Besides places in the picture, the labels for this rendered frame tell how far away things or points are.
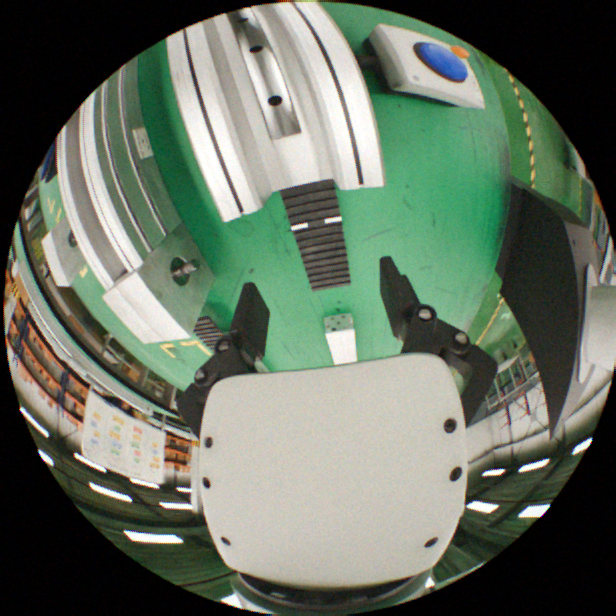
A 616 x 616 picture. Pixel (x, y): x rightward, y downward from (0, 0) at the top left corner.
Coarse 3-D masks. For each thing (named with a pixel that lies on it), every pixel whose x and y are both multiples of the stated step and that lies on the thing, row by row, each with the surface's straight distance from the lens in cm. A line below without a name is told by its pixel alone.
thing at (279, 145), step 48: (192, 48) 17; (240, 48) 18; (288, 48) 18; (336, 48) 13; (192, 96) 14; (240, 96) 17; (288, 96) 15; (336, 96) 12; (192, 144) 13; (240, 144) 12; (288, 144) 15; (336, 144) 11; (240, 192) 12
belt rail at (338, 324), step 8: (328, 320) 30; (336, 320) 30; (344, 320) 30; (328, 328) 29; (336, 328) 29; (344, 328) 29; (352, 328) 29; (328, 336) 29; (336, 336) 29; (344, 336) 30; (352, 336) 30; (336, 344) 31; (344, 344) 32; (352, 344) 32; (336, 352) 33; (344, 352) 34; (352, 352) 34; (336, 360) 36; (344, 360) 36; (352, 360) 36
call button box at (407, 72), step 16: (384, 32) 20; (400, 32) 20; (368, 48) 23; (384, 48) 20; (400, 48) 18; (416, 48) 19; (448, 48) 23; (368, 64) 21; (384, 64) 20; (400, 64) 18; (416, 64) 18; (464, 64) 23; (384, 80) 21; (400, 80) 18; (416, 80) 17; (432, 80) 18; (448, 80) 19; (464, 80) 20; (416, 96) 22; (432, 96) 21; (448, 96) 19; (464, 96) 20; (480, 96) 22
